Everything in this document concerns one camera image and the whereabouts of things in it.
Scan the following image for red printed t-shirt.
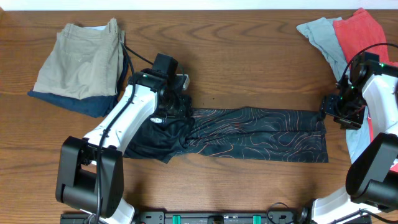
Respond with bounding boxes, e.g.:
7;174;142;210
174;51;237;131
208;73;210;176
332;7;398;174

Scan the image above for folded khaki shorts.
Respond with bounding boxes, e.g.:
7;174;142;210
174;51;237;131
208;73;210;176
33;18;124;100

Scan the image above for folded navy blue garment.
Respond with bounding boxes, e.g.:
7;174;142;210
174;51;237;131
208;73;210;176
27;58;129;118

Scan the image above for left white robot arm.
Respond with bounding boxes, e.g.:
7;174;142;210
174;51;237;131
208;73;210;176
55;72;190;223

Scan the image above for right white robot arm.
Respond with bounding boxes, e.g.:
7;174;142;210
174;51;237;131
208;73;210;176
299;50;397;223

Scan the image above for grey t-shirt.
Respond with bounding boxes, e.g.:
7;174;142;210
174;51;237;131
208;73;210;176
296;17;371;164

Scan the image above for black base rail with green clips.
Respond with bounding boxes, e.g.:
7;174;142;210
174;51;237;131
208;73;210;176
60;202;373;224

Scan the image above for black cycling jersey with logos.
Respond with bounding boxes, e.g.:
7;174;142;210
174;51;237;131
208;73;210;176
124;107;328;163

